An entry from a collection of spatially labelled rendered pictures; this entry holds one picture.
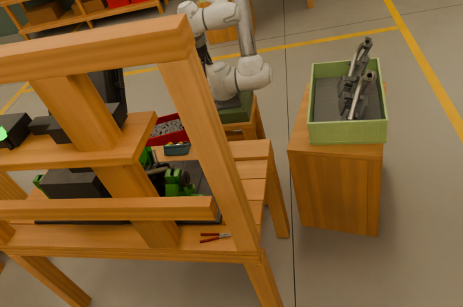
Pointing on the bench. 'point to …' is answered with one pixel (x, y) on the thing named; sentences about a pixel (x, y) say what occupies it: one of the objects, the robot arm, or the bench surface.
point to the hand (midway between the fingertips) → (209, 78)
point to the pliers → (213, 237)
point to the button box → (177, 149)
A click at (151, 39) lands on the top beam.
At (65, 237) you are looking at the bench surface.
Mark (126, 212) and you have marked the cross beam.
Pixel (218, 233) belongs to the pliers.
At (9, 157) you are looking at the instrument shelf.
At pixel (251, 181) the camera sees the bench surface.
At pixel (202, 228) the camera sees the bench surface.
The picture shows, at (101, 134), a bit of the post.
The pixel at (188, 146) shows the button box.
